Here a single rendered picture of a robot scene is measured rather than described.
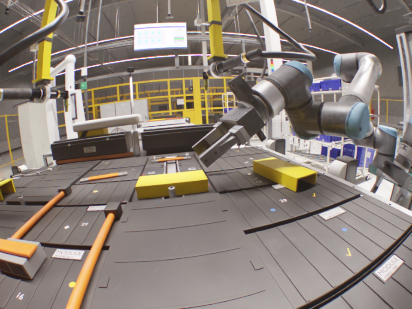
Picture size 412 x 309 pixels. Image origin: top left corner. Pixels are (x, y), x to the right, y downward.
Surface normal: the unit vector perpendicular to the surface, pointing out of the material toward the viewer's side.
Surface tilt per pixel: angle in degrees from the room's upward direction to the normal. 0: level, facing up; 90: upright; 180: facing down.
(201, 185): 90
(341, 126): 108
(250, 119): 90
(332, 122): 99
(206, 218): 0
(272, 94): 79
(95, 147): 90
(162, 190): 90
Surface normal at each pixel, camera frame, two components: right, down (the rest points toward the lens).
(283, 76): -0.21, -0.26
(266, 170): -0.94, 0.13
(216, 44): 0.40, 0.18
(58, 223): -0.06, -0.97
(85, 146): 0.18, 0.21
